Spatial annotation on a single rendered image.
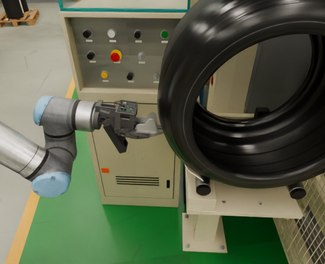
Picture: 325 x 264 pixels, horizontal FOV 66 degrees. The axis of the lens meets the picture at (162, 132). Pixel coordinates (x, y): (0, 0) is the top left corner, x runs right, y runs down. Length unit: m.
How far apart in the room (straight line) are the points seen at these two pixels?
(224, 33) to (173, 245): 1.40
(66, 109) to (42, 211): 1.36
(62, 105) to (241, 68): 0.62
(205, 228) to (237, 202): 0.74
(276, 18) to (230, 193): 0.59
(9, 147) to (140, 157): 0.96
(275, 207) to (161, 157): 0.78
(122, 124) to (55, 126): 0.19
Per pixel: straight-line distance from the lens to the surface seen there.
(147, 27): 1.21
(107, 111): 0.73
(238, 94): 1.02
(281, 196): 0.97
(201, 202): 0.83
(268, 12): 0.54
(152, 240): 1.73
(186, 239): 1.72
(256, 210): 0.91
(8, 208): 2.15
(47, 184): 0.72
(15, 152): 0.69
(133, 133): 0.73
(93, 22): 1.25
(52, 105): 0.76
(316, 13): 0.57
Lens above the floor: 1.49
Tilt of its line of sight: 36 degrees down
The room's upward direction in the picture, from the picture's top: straight up
